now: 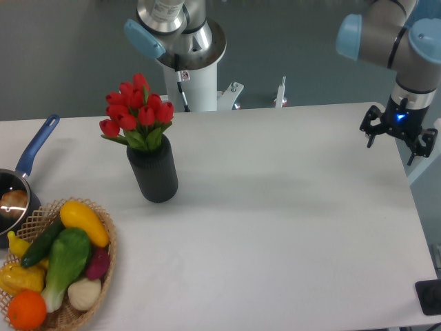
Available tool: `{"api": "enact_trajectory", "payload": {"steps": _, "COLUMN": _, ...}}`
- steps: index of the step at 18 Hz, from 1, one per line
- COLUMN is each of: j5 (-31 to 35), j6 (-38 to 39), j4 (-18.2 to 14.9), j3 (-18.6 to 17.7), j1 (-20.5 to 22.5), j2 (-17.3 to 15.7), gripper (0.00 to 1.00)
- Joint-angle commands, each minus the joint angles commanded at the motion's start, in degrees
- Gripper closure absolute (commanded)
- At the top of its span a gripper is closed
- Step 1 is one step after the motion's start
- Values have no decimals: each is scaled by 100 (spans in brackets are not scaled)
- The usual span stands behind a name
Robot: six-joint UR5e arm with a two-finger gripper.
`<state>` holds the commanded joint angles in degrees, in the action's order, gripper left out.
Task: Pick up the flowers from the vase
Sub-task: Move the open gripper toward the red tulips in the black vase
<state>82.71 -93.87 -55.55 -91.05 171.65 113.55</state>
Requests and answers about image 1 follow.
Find yellow squash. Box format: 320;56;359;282
60;201;110;248

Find yellow banana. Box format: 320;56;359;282
7;231;49;270

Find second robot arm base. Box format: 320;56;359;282
123;1;227;70

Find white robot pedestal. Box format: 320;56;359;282
161;62;218;113

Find orange fruit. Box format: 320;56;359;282
7;290;47;330

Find white garlic bulb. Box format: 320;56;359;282
68;277;101;311

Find white stand foot with bolt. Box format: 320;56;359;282
217;81;244;111

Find green bok choy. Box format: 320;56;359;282
41;228;92;313

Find black device at table edge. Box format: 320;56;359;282
415;279;440;316

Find blue handled saucepan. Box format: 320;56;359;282
1;114;60;249

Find red tulip bouquet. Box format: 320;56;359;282
99;73;174;154

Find yellow corn cob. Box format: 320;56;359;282
1;263;45;297

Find green cucumber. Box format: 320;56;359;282
21;217;65;268

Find white stand foot right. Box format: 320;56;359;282
274;76;287;108

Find fried food piece in pan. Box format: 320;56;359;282
1;190;28;220

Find purple red onion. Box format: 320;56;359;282
85;248;110;280

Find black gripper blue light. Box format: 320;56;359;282
360;96;438;166

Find dark grey ribbed vase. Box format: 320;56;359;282
126;134;178;203

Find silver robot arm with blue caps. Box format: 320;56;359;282
336;1;440;164

